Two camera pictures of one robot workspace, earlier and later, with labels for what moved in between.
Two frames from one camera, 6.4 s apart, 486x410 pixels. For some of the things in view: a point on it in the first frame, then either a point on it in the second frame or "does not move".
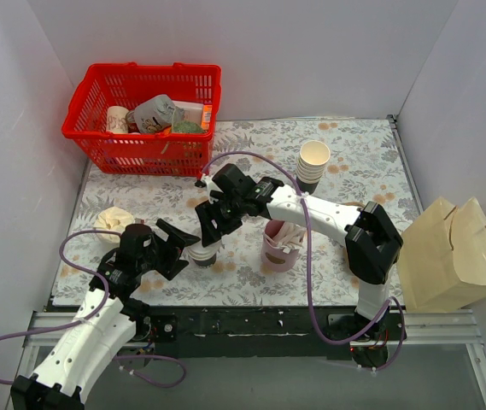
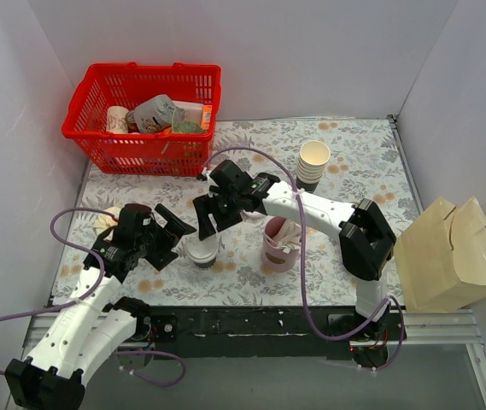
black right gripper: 219,215 does not move
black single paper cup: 210,261 does not move
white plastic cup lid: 201,253 does not move
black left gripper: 162,252 -> 157,239
